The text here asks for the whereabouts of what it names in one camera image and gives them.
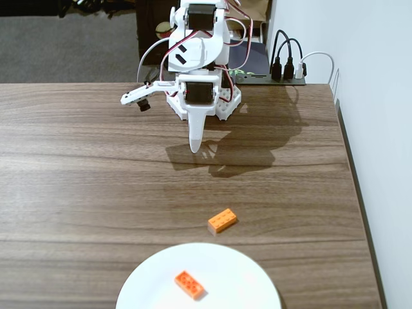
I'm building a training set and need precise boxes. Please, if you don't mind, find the red white black servo wire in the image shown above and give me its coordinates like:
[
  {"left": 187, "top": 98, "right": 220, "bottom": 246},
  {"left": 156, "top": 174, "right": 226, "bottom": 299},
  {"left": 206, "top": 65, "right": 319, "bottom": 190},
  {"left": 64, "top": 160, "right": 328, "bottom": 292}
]
[
  {"left": 224, "top": 0, "right": 256, "bottom": 78},
  {"left": 160, "top": 30, "right": 192, "bottom": 97}
]

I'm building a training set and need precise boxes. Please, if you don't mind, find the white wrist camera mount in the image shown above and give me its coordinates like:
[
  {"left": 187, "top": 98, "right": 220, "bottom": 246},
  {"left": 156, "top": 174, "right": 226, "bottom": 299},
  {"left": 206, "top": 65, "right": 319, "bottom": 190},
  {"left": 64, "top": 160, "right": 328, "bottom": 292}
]
[{"left": 120, "top": 80, "right": 177, "bottom": 113}]

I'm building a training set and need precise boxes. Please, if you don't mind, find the black usb hub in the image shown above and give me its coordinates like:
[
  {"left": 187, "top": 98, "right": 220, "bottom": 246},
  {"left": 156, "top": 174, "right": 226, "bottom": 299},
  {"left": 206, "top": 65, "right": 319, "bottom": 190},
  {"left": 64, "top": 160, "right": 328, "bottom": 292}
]
[{"left": 236, "top": 73, "right": 306, "bottom": 87}]

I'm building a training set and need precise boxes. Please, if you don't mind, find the black usb plug cable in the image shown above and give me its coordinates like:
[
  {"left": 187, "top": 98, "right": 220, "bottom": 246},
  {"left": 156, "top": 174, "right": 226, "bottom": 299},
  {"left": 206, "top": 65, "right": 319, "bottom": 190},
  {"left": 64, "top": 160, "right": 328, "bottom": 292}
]
[
  {"left": 270, "top": 29, "right": 290, "bottom": 80},
  {"left": 278, "top": 37, "right": 303, "bottom": 80}
]

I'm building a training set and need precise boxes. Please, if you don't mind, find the black cabinet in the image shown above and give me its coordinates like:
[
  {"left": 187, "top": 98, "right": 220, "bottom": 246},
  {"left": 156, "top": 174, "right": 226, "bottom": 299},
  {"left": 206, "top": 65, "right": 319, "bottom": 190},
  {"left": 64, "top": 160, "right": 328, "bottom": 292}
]
[{"left": 135, "top": 0, "right": 177, "bottom": 74}]

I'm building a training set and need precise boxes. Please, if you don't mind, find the white round plate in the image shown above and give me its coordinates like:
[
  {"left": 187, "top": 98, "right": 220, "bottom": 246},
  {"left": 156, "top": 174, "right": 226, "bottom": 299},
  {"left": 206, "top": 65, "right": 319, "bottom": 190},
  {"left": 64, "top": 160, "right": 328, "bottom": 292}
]
[{"left": 115, "top": 241, "right": 283, "bottom": 309}]

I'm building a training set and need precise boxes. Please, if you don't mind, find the white usb plug cable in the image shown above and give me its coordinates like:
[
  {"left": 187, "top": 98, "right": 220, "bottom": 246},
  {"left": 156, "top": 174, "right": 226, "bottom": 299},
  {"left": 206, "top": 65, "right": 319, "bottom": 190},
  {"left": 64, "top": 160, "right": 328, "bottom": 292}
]
[{"left": 295, "top": 51, "right": 335, "bottom": 85}]

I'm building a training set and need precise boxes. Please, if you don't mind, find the dark cluttered shelf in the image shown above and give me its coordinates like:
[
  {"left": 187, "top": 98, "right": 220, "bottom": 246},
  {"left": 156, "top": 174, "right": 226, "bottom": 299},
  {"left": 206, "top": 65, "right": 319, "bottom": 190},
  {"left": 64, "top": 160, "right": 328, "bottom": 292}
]
[{"left": 0, "top": 0, "right": 136, "bottom": 19}]

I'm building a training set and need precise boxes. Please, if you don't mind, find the brown paper bag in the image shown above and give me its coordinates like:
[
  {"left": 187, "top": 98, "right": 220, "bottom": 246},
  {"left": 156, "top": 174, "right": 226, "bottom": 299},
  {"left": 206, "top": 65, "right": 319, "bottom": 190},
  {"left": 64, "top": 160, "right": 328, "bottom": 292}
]
[{"left": 239, "top": 0, "right": 268, "bottom": 23}]

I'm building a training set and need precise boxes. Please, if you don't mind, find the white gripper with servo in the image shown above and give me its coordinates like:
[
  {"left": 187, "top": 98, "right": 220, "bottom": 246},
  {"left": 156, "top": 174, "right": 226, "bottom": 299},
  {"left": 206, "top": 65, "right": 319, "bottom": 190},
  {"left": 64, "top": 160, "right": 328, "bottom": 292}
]
[{"left": 175, "top": 73, "right": 223, "bottom": 155}]

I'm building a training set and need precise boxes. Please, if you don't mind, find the orange lego brick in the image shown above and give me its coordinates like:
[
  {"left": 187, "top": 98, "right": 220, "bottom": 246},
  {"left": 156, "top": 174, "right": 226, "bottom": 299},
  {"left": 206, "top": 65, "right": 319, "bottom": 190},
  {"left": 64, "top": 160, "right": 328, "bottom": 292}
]
[
  {"left": 174, "top": 270, "right": 207, "bottom": 301},
  {"left": 207, "top": 208, "right": 239, "bottom": 238}
]

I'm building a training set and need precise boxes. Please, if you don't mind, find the round cream red sticker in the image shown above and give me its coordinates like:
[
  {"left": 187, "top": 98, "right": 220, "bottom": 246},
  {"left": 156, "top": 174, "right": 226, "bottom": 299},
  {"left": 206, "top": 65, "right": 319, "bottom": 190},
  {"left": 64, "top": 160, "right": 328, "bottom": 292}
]
[{"left": 155, "top": 21, "right": 176, "bottom": 40}]

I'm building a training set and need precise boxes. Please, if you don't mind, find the dark blue box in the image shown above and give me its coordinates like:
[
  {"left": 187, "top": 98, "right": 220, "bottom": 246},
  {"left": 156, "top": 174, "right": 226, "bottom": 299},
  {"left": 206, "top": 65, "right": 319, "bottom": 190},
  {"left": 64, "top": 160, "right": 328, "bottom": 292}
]
[{"left": 228, "top": 40, "right": 270, "bottom": 77}]

